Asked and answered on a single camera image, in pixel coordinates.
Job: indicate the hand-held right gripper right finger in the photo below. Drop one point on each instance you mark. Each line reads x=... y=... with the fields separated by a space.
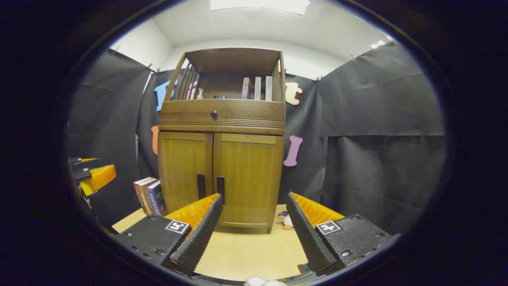
x=307 y=234

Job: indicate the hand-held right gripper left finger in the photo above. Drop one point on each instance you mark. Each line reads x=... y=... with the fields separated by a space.
x=200 y=234

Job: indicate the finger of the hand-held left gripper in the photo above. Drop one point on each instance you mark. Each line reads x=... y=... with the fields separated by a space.
x=77 y=162
x=101 y=176

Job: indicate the wooden shoe cabinet door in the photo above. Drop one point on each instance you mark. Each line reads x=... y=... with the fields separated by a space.
x=182 y=171
x=248 y=174

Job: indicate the wooden double-door shoe cabinet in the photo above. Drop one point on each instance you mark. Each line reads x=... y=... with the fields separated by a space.
x=234 y=57

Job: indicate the wooden cabinet drawer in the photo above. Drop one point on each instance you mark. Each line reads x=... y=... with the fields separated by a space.
x=238 y=113

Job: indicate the penguin plush toy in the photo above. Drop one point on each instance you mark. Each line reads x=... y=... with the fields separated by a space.
x=287 y=221

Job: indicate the red book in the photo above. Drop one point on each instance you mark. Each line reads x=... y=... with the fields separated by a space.
x=137 y=190

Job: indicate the brown book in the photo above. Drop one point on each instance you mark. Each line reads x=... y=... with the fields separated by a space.
x=143 y=196

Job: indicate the small glass bottle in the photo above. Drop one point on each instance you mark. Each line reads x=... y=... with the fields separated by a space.
x=200 y=94

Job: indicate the white book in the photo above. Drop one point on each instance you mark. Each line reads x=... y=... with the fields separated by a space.
x=268 y=88
x=258 y=88

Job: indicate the black backdrop cloth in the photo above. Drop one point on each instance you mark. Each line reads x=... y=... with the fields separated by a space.
x=377 y=99

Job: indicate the purple book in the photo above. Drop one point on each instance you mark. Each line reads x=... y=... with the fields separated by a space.
x=246 y=89

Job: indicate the ceiling light panel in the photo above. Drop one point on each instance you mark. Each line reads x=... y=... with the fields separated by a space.
x=260 y=4
x=380 y=43

